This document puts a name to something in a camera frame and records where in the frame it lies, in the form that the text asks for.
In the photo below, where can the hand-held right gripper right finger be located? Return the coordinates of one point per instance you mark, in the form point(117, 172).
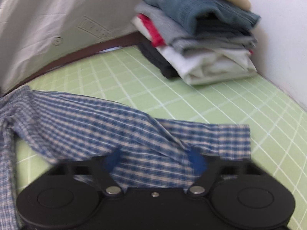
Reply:
point(197, 162)

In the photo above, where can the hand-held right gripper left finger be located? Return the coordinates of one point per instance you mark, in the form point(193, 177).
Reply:
point(112, 160)

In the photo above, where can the blue plaid shirt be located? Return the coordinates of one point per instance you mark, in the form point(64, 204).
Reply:
point(84, 124)

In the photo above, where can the stack of folded clothes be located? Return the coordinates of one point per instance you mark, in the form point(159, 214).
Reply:
point(203, 16)

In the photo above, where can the green grid cutting mat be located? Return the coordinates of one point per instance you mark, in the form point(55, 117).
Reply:
point(215, 105)

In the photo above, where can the grey carrot print sheet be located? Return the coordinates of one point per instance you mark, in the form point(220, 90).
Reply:
point(48, 16)

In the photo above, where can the brown wooden bed rail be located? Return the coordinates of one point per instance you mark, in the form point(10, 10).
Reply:
point(72, 57)

